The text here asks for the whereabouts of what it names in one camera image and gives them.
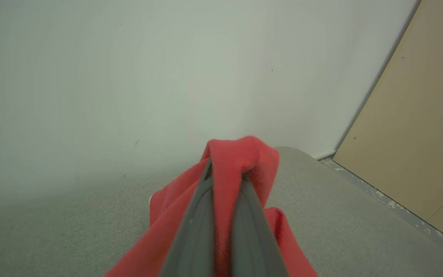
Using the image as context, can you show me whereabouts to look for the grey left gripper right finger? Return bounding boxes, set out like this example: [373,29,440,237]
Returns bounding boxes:
[231,174,289,277]

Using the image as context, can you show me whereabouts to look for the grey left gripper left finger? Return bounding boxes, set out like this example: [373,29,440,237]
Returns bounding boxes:
[160,158,216,277]

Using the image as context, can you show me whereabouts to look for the red basketball jersey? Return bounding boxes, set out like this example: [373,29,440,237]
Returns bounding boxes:
[104,135,318,277]

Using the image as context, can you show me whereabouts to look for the beige wooden panel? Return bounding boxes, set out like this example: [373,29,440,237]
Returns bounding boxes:
[333,0,443,249]

